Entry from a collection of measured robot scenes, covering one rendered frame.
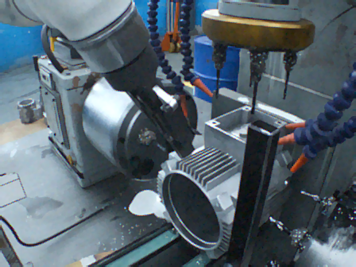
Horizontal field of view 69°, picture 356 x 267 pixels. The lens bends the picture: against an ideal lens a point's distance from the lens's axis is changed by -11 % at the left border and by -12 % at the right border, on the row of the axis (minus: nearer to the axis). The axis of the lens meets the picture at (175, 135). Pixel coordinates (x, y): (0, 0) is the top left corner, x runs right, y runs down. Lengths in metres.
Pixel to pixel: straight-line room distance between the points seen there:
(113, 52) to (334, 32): 0.44
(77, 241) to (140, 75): 0.53
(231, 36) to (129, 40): 0.14
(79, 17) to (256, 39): 0.22
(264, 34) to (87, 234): 0.63
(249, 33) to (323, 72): 0.29
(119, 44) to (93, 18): 0.04
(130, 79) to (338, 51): 0.42
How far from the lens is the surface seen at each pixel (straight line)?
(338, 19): 0.62
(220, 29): 0.41
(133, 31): 0.34
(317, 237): 0.37
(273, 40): 0.40
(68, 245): 0.79
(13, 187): 0.57
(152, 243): 0.60
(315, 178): 0.58
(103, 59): 0.35
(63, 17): 0.32
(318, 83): 0.66
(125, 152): 0.65
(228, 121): 0.57
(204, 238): 0.57
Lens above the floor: 1.38
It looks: 30 degrees down
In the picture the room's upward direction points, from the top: straight up
